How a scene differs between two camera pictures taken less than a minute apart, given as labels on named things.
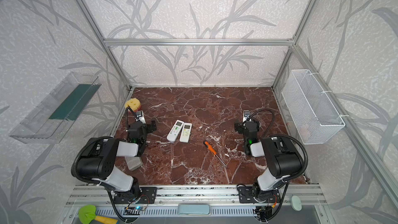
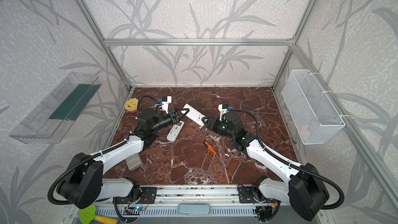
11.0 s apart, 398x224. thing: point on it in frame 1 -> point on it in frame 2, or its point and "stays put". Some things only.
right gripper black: (246, 126) -> (212, 124)
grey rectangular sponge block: (133, 162) stays put
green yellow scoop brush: (86, 214) stays put
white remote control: (174, 130) stays put
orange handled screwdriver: (208, 145) stays put
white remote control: (186, 133) -> (194, 114)
